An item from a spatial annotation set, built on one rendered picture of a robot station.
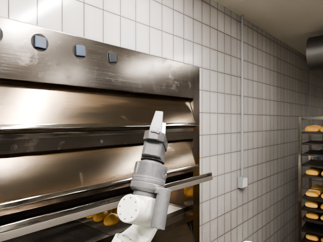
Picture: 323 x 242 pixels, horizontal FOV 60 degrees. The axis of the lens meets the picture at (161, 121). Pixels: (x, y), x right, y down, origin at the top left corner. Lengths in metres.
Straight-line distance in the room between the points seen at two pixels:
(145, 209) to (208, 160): 1.32
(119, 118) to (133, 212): 0.73
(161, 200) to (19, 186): 0.60
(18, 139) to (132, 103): 0.58
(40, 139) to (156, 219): 0.62
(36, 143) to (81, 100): 0.27
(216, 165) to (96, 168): 1.02
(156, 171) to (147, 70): 0.88
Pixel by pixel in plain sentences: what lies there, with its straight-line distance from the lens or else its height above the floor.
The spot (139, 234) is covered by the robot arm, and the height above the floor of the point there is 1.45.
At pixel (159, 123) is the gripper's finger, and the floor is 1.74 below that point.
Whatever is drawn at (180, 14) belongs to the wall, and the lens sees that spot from 1.81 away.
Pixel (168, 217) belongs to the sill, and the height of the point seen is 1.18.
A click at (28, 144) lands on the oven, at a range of 1.13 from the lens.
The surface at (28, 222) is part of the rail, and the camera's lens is 1.03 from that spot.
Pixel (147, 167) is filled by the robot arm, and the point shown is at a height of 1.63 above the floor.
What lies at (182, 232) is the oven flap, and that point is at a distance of 1.87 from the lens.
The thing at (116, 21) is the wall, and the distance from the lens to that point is 1.42.
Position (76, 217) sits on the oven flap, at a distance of 1.10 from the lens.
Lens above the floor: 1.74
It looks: level
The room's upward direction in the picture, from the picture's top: straight up
